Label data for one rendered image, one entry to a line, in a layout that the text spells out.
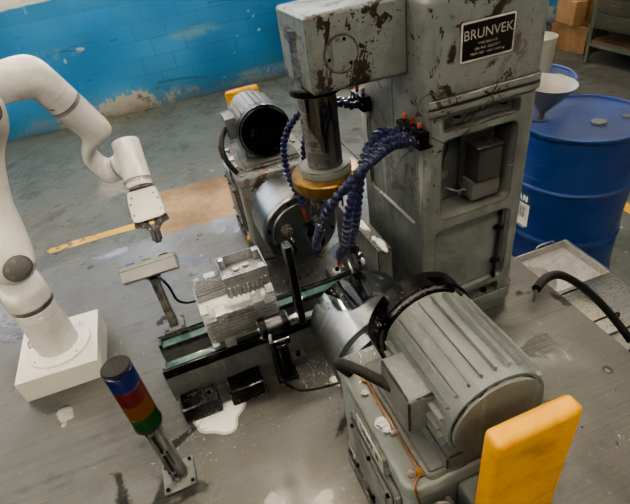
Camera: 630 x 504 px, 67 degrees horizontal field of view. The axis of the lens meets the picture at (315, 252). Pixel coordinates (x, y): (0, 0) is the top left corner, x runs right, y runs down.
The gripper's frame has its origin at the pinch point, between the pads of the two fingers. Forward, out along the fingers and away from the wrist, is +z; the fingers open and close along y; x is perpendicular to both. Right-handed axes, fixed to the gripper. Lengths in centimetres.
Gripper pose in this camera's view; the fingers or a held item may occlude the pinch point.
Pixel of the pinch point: (156, 236)
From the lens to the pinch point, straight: 155.4
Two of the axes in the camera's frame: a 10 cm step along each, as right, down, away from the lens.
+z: 3.2, 9.5, 0.0
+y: 9.3, -3.1, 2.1
